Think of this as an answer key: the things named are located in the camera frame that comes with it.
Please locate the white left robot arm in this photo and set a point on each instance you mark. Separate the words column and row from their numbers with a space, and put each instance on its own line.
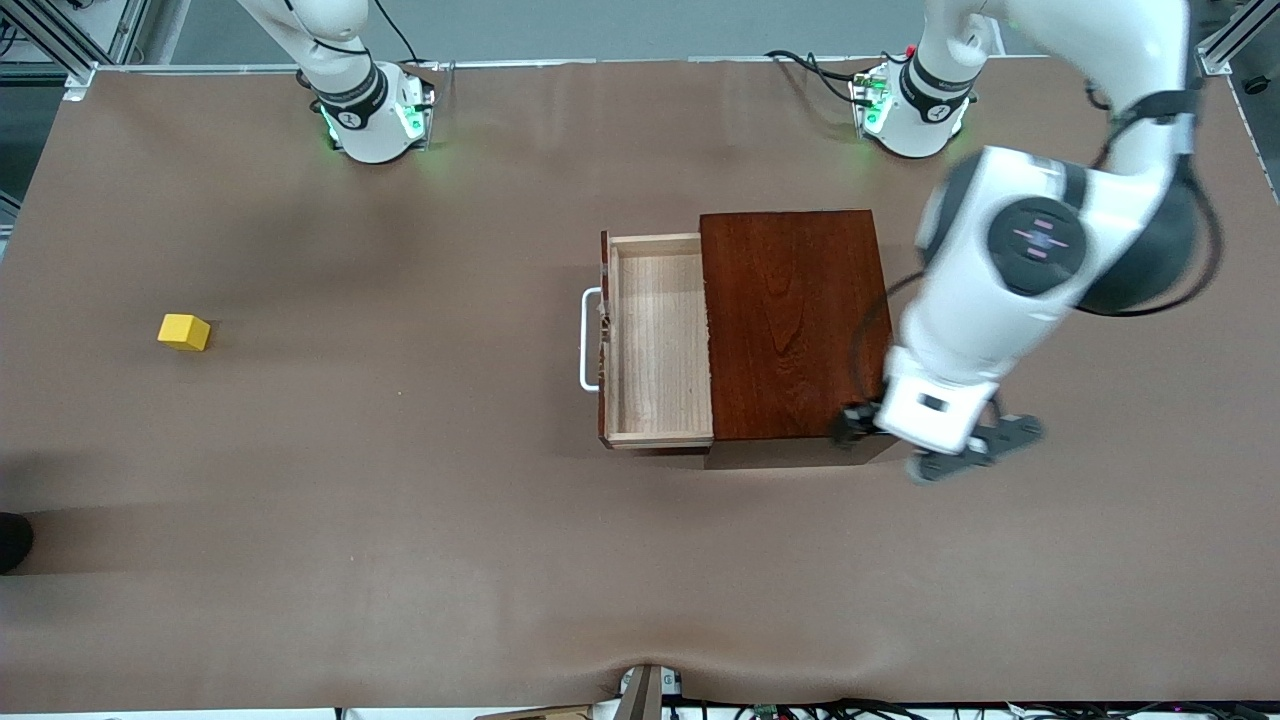
column 1040, row 240

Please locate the yellow block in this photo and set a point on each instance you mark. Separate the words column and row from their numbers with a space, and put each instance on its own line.
column 183, row 332

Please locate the dark wooden drawer cabinet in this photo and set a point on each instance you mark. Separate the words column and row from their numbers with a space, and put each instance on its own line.
column 790, row 320

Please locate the black round object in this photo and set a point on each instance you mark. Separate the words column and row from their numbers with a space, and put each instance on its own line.
column 12, row 542

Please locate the brown table mat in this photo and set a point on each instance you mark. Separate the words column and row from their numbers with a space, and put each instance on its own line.
column 450, row 500

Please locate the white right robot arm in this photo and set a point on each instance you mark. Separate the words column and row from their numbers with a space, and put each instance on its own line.
column 365, row 120

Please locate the grey table clamp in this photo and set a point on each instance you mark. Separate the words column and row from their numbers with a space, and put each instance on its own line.
column 645, row 695

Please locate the aluminium frame profile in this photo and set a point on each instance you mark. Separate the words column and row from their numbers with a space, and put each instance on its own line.
column 1215, row 58
column 75, row 60

